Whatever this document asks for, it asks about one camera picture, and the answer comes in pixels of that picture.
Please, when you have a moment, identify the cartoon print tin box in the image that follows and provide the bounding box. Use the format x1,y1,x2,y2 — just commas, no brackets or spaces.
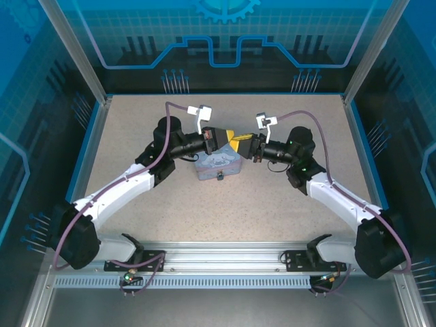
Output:
193,149,245,183

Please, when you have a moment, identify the grey metal shelf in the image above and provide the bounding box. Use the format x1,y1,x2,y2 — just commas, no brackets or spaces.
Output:
42,288,411,327

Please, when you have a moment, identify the aluminium frame beam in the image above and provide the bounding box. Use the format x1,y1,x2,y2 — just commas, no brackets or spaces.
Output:
20,97,113,327
342,95,436,327

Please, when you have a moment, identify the aluminium mounting rail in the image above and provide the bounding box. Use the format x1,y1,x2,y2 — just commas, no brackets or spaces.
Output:
98,240,345,274

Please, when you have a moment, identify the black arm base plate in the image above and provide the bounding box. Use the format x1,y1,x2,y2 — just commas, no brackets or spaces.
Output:
283,249,343,273
103,249,167,273

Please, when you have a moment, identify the slotted grey cable duct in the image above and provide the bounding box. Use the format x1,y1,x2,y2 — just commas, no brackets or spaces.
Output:
53,275,323,291

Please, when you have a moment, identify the aluminium frame post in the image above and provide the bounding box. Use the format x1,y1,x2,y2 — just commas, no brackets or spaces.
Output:
37,0,114,105
342,0,411,105

